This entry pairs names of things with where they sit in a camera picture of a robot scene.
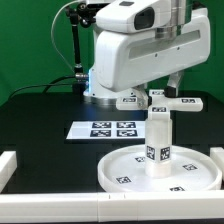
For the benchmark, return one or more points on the white cross-shaped table base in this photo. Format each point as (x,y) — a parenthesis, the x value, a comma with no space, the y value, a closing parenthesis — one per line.
(159,105)

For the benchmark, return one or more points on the white left barrier block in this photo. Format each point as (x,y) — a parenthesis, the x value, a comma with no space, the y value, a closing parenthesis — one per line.
(8,165)

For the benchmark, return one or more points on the white round table top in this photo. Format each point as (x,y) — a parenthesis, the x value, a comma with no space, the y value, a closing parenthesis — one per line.
(133,169)

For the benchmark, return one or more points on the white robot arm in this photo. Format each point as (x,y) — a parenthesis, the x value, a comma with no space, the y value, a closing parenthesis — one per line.
(181,13)

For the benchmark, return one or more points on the white front barrier rail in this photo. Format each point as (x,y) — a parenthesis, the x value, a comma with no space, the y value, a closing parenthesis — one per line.
(105,207)

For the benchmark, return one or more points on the white right barrier block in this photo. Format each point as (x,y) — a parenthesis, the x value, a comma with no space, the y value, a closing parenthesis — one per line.
(217,155)

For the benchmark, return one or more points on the white marker sheet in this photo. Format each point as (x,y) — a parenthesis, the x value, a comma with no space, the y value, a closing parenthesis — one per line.
(112,130)

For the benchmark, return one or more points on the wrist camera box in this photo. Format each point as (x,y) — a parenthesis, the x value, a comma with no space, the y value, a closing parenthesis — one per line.
(131,16)

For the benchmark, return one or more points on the white barrier block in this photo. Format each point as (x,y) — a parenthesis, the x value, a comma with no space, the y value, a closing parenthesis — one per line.
(8,165)
(217,155)

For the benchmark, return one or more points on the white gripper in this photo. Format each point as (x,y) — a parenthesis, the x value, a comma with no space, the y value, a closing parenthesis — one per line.
(124,61)

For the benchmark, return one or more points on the black camera stand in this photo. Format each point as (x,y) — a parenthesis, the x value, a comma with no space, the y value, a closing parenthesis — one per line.
(81,15)

